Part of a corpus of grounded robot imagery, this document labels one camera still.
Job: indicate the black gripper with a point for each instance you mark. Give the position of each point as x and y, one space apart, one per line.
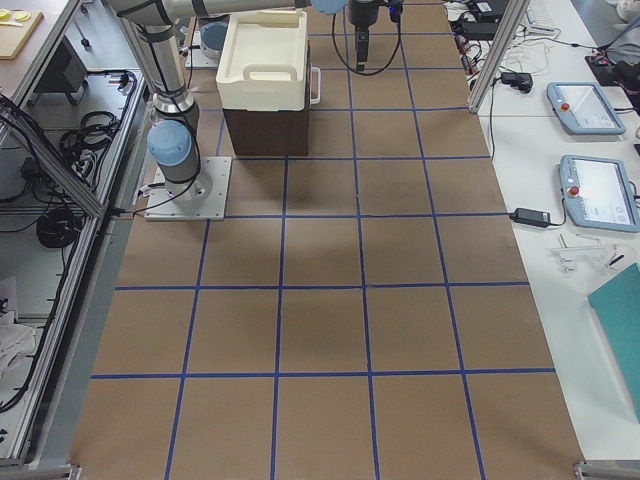
362 12

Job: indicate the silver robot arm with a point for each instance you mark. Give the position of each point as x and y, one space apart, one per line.
149 26

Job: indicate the dark wooden drawer cabinet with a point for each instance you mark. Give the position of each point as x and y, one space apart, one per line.
273 133

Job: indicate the white foam tray box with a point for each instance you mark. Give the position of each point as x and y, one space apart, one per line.
263 61

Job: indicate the teach pendant far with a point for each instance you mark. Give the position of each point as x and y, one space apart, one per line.
583 108

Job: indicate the teach pendant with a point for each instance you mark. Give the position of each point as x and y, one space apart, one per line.
583 108
598 194

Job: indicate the black power adapter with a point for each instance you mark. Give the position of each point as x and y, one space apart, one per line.
530 217

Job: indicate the teach pendant near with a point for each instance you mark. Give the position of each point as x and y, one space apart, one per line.
598 194

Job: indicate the wooden board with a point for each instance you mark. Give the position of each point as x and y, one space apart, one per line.
17 26

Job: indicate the aluminium frame post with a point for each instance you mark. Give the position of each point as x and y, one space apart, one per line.
505 33

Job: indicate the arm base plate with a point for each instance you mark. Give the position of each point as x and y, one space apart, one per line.
205 199

